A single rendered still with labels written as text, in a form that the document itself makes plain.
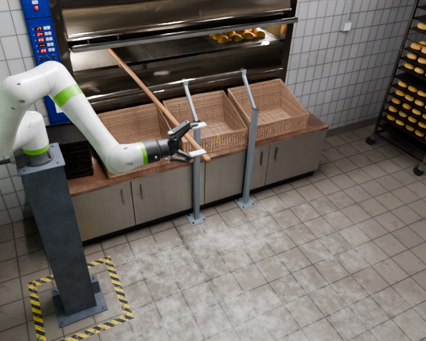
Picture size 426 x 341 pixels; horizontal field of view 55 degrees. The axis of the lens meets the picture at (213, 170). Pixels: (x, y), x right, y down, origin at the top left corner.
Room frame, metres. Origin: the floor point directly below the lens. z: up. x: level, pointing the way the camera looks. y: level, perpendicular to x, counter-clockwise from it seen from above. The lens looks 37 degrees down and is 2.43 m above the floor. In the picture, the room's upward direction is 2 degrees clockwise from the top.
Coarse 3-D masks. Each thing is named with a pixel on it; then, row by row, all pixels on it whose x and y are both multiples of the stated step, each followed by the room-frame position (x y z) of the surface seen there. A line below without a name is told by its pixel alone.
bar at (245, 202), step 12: (228, 72) 2.84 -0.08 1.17; (240, 72) 2.88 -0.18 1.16; (168, 84) 2.61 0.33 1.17; (180, 84) 2.65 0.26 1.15; (96, 96) 2.38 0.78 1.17; (108, 96) 2.41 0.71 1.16; (192, 108) 2.55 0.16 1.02; (252, 108) 2.71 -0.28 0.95; (252, 120) 2.70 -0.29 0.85; (252, 132) 2.69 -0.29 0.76; (252, 144) 2.69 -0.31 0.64; (252, 156) 2.70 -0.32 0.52; (240, 204) 2.68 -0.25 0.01; (252, 204) 2.68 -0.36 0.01; (192, 216) 2.51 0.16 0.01
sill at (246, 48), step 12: (228, 48) 3.30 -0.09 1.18; (240, 48) 3.32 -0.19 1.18; (252, 48) 3.36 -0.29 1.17; (264, 48) 3.42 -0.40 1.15; (156, 60) 2.99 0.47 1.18; (168, 60) 3.01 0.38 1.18; (180, 60) 3.06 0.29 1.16; (192, 60) 3.10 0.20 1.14; (84, 72) 2.72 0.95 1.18; (96, 72) 2.75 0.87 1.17; (108, 72) 2.79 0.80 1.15
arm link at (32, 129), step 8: (32, 112) 1.67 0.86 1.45; (24, 120) 1.60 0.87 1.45; (32, 120) 1.61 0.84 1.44; (40, 120) 1.64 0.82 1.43; (24, 128) 1.57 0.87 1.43; (32, 128) 1.59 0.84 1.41; (40, 128) 1.62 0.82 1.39; (24, 136) 1.55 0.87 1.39; (32, 136) 1.58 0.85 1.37; (40, 136) 1.61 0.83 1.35; (24, 144) 1.55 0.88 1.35; (32, 144) 1.59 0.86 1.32; (40, 144) 1.60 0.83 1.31; (48, 144) 1.65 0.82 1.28; (24, 152) 1.60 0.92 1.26; (32, 152) 1.59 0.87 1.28; (40, 152) 1.60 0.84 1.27
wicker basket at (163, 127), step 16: (112, 112) 2.75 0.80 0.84; (128, 112) 2.80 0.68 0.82; (144, 112) 2.86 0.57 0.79; (160, 112) 2.82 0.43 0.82; (112, 128) 2.71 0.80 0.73; (128, 128) 2.77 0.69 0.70; (144, 128) 2.82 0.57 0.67; (160, 128) 2.85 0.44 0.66; (160, 160) 2.44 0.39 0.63; (112, 176) 2.28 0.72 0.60
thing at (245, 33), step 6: (240, 30) 3.62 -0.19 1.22; (246, 30) 3.63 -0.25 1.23; (252, 30) 3.67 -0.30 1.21; (258, 30) 3.62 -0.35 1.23; (210, 36) 3.57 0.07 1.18; (216, 36) 3.49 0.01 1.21; (222, 36) 3.44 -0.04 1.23; (228, 36) 3.54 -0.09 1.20; (234, 36) 3.47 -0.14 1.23; (240, 36) 3.49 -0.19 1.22; (246, 36) 3.52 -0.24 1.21; (252, 36) 3.54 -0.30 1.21; (258, 36) 3.58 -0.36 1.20; (264, 36) 3.61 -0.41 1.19; (222, 42) 3.41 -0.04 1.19
